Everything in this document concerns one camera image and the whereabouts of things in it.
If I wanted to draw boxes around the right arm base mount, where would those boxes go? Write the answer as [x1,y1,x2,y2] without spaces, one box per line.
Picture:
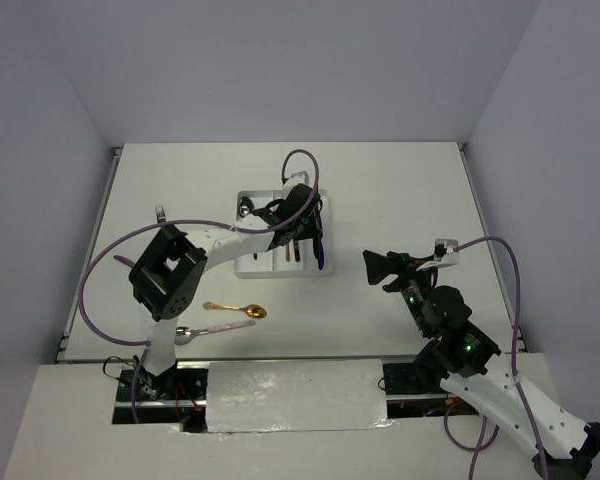
[377,362,477,419]

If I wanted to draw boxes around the blue knife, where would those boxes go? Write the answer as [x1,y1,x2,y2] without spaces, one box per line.
[315,214,325,270]

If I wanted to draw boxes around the iridescent rainbow knife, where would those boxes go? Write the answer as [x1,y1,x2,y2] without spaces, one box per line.
[113,255,135,268]

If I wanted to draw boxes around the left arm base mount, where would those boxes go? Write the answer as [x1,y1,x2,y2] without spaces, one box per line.
[102,356,209,433]

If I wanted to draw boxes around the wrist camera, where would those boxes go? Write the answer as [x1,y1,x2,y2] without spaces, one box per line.
[283,171,310,190]
[422,239,459,269]

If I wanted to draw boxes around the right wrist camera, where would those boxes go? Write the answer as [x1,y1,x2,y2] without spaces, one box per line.
[422,239,459,269]

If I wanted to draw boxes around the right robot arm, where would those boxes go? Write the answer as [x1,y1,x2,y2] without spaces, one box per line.
[363,242,600,479]

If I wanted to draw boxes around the silver foil sheet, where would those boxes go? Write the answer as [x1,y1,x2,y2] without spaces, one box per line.
[206,359,392,433]

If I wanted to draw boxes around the silver fork with black handle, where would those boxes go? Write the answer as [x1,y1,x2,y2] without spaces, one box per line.
[293,240,301,262]

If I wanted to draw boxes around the silver spoon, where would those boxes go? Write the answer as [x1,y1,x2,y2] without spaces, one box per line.
[238,196,254,218]

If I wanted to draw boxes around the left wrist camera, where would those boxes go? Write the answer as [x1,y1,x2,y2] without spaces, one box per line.
[283,171,310,190]

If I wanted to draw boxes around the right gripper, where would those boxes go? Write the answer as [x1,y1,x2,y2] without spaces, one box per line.
[361,249,436,337]

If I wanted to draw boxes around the gold spoon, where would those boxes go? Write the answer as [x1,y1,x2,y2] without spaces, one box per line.
[202,302,267,319]

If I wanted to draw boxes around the white three-compartment cutlery tray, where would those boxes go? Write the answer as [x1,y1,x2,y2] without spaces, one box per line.
[233,189,335,279]

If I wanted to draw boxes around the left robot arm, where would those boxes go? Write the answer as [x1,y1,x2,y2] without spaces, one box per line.
[129,184,322,399]

